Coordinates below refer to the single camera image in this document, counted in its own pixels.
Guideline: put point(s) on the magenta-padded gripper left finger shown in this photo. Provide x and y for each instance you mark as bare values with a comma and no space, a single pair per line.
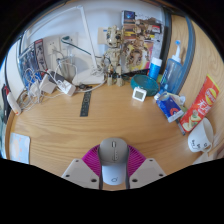
78,171

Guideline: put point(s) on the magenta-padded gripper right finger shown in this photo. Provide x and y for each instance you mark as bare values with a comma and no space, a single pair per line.
148,171

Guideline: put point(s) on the white computer mouse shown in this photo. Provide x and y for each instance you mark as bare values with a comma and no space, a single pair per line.
113,160

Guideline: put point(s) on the pastel printed mouse pad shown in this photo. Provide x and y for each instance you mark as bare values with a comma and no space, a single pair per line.
20,148

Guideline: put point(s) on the clear plastic container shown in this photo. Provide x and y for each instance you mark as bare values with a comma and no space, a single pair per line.
203,157

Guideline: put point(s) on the white mug with doodle face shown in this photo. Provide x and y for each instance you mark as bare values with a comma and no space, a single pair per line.
200,136

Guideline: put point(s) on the blue snack packet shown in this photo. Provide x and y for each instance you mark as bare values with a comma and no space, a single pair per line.
170,108

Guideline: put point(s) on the black ruler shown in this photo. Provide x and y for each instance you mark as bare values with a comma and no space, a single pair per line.
86,104

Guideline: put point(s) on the small white digital clock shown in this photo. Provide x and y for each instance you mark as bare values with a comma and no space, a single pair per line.
138,94

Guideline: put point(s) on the white power strip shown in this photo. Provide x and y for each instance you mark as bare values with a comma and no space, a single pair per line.
66,87

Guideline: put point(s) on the red chip canister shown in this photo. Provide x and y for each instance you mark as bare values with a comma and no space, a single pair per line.
201,105

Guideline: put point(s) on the teal bowl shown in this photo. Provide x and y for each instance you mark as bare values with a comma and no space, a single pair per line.
148,85

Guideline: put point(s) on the white power adapter block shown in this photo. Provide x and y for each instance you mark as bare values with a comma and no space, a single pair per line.
47,85

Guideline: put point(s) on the white desk lamp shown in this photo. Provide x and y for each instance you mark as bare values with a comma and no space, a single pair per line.
88,78

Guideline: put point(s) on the blue spray bottle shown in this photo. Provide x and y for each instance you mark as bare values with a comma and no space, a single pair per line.
172,73

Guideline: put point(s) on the glass cup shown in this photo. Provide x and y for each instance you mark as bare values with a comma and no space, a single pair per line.
69,70

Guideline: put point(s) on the wooden tree figurine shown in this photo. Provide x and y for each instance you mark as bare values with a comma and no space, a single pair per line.
114,53

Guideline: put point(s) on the colourful picture box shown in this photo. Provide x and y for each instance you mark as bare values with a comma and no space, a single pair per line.
143,40

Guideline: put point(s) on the white wall socket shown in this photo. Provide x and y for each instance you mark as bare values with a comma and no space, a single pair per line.
51,45

